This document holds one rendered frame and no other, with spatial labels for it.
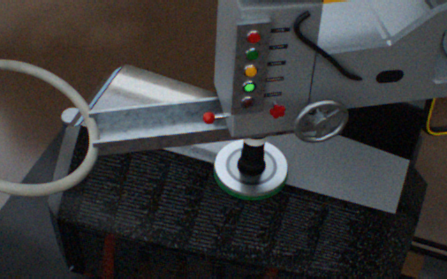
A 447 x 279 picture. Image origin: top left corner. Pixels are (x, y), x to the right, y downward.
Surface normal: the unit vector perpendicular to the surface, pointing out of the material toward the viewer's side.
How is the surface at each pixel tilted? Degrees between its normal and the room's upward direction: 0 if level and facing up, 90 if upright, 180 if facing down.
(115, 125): 1
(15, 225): 0
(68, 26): 0
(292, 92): 90
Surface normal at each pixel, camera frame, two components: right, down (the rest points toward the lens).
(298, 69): 0.22, 0.72
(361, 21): -0.03, -0.67
